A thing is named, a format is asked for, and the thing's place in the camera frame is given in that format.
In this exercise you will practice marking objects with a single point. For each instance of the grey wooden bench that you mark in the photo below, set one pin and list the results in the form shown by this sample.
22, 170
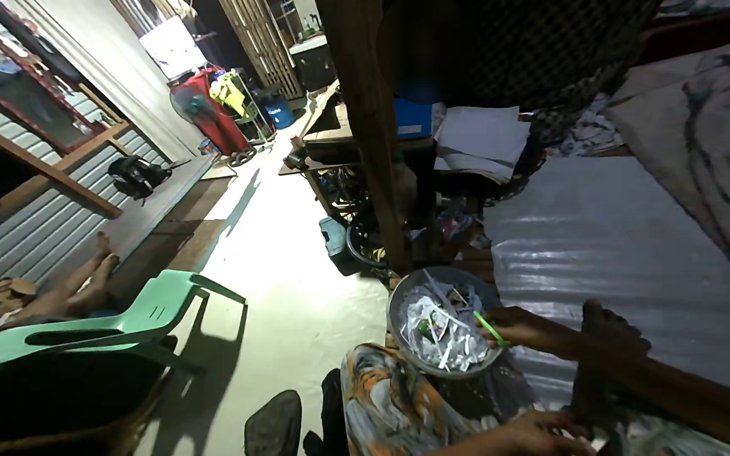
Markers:
143, 215

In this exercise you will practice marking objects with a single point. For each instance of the blue cardboard box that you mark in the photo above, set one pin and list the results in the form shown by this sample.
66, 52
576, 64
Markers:
413, 120

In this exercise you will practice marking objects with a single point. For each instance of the long white curtain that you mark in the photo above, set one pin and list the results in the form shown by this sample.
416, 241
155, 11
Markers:
124, 82

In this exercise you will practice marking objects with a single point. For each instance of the red framed window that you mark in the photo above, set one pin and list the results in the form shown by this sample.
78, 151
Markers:
35, 107

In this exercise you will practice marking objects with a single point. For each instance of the person's left hand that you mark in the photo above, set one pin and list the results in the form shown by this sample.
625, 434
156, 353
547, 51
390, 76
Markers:
533, 430

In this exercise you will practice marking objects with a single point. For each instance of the person's right fingers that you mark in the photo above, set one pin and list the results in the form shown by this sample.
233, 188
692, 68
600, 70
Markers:
491, 319

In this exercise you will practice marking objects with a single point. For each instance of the dark checkered cloth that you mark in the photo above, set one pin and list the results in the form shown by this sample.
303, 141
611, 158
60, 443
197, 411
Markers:
523, 50

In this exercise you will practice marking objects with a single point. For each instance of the yellow-green cloth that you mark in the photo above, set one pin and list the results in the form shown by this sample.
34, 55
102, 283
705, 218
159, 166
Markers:
228, 94

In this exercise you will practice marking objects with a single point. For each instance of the dark counter with white top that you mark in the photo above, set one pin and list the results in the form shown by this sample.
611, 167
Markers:
314, 65

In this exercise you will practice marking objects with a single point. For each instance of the dark brown wooden post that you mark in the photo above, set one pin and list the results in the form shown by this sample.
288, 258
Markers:
371, 126

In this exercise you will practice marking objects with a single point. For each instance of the person's right forearm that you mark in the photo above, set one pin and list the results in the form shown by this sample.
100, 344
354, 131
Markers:
650, 373

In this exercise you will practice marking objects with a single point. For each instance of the green plastic chair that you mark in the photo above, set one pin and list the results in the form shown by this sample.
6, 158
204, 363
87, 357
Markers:
143, 310

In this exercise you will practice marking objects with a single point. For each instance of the person's left forearm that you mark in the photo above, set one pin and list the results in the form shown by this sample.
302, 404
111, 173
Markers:
479, 444

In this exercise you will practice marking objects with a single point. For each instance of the person's right hand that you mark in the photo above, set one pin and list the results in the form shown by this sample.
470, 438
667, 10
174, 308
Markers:
520, 323

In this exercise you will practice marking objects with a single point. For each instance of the dark grey slipper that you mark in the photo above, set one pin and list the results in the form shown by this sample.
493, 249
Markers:
274, 421

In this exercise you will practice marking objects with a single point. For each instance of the white crumpled cloth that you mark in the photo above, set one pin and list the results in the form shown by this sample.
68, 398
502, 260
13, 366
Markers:
595, 131

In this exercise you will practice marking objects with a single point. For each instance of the bright green thin stick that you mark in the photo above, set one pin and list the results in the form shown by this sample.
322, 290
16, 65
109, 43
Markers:
493, 332

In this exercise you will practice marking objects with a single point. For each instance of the light patterned blanket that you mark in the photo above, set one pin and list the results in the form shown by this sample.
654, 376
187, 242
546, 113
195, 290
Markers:
726, 126

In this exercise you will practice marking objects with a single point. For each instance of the bamboo slat partition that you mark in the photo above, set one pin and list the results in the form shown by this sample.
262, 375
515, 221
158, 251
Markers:
260, 44

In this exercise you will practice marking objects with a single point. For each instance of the metal rack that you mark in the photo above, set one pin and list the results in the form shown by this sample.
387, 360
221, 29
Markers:
256, 120

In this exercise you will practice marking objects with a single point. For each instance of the white rectangular board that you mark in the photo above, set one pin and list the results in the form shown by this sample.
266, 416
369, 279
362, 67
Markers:
172, 47

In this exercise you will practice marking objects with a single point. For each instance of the stack of white papers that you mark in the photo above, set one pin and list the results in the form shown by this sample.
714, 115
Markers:
482, 139

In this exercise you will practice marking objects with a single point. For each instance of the black round basin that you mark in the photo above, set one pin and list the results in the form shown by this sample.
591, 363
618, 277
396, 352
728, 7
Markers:
355, 244

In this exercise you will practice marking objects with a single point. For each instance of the red suitcase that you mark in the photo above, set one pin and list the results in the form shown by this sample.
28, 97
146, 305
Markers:
222, 126

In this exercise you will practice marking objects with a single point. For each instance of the blue plastic water container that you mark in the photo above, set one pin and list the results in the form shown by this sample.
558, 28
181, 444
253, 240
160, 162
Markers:
280, 113

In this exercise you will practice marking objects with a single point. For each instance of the silver corrugated sheet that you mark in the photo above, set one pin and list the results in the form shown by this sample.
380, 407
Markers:
580, 240

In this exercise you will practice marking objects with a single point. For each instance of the wooden table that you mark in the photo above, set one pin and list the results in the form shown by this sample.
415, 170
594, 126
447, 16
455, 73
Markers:
333, 126

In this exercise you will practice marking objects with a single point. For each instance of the pile of white plastic strips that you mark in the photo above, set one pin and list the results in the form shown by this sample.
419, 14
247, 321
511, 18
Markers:
454, 345

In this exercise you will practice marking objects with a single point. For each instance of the electric fan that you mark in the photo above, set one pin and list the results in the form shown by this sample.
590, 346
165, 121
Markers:
194, 104

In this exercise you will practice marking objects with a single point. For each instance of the black backpack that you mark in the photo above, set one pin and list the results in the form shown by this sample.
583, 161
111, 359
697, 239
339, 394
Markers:
134, 177

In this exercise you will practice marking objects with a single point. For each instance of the round grey metal basin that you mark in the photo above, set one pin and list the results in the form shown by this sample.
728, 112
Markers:
396, 323

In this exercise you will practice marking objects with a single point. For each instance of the person's left fingers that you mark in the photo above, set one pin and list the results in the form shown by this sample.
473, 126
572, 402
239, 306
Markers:
571, 432

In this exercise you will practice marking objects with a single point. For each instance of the teal plastic container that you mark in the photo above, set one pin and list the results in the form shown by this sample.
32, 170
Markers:
333, 234

